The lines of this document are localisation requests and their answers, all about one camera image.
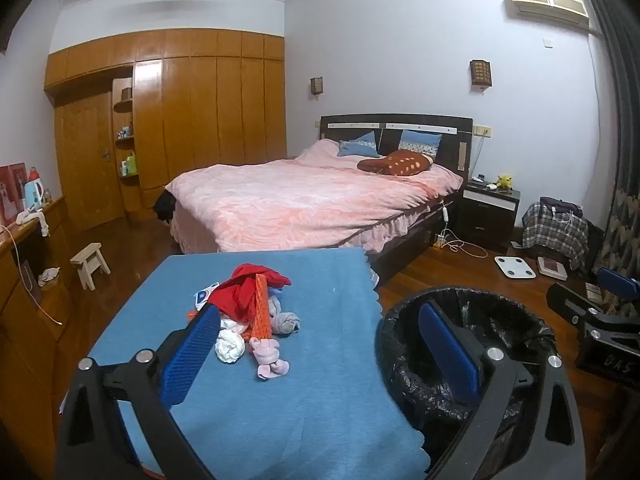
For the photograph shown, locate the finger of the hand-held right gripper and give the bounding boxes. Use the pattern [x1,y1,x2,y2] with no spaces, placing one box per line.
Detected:
[596,266,640,317]
[546,282,608,328]

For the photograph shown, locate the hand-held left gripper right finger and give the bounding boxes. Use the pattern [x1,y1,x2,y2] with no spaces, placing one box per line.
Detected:
[417,300,586,480]

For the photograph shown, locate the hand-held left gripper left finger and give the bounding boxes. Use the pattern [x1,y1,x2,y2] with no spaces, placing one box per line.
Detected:
[55,304,223,480]

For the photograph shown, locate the black lined waste bin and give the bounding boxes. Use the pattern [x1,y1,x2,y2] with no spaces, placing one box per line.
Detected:
[376,286,563,476]

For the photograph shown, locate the red cloth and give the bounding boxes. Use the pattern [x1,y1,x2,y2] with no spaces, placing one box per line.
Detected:
[206,263,292,323]

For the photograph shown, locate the knotted grey sock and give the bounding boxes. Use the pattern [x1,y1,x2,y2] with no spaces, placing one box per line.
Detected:
[270,310,301,337]

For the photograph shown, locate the beige bathroom scale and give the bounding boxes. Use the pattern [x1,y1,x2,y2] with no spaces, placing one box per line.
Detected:
[536,256,569,282]

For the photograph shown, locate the white crumpled cloth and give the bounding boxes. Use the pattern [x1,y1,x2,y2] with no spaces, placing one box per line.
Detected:
[215,317,247,365]

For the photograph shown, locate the white bathroom scale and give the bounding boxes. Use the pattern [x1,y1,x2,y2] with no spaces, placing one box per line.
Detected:
[494,256,537,279]

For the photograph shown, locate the blue and white card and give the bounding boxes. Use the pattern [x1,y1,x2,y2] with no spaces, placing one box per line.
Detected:
[192,282,221,311]

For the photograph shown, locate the plaid bag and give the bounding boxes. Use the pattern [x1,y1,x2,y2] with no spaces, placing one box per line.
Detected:
[521,200,591,271]

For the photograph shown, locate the pink knotted sock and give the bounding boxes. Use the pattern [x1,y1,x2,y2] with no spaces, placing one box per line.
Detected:
[248,336,291,381]

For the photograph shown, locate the orange foam mesh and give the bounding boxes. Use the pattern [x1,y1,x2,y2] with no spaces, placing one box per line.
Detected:
[252,274,275,341]

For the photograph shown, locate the dark nightstand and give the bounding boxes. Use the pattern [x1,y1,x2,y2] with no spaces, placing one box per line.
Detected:
[457,180,521,253]

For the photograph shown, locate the blue tablecloth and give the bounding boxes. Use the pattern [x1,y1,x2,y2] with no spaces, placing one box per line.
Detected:
[87,247,431,478]

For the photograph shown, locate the small wooden stool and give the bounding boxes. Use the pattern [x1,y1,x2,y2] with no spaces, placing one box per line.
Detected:
[70,242,112,291]

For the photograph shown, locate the dark patterned curtain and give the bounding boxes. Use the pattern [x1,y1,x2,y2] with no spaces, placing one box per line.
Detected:
[575,0,640,311]

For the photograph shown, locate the black clothing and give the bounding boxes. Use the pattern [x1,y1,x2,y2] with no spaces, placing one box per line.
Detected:
[152,189,177,222]

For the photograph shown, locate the wooden side desk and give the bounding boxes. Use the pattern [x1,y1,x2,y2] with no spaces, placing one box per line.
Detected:
[0,195,91,461]

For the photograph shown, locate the bed with pink cover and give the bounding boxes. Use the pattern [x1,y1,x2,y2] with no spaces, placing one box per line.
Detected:
[165,140,463,256]

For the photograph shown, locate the brown dotted pillow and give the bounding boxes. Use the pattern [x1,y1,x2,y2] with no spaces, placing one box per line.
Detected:
[357,150,434,177]

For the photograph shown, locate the white cloth on desk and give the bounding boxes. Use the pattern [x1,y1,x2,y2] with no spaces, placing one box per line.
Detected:
[17,210,51,237]

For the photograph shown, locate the blue pillow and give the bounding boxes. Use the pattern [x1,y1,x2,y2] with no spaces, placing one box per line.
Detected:
[337,131,378,157]
[398,130,443,157]

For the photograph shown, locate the wooden door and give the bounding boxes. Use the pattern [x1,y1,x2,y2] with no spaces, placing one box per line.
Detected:
[54,91,126,231]

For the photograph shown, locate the blue and white kettle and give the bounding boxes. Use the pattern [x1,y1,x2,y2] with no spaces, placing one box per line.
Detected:
[22,180,48,211]

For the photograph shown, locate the wooden wardrobe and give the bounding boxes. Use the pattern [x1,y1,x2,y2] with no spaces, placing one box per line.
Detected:
[44,29,287,221]

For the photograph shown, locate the white floor cable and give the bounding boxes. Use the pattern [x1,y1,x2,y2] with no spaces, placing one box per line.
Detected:
[435,230,488,259]

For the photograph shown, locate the white charging cable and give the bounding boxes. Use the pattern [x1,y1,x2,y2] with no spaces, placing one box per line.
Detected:
[0,225,63,326]

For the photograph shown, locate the dark wooden bed frame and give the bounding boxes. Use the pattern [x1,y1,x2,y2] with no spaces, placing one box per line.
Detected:
[319,114,473,281]

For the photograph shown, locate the red photo frame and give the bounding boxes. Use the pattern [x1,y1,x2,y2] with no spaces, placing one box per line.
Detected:
[0,162,28,226]

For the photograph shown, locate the wall air conditioner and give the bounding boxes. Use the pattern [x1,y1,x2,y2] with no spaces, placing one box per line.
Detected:
[508,0,591,31]

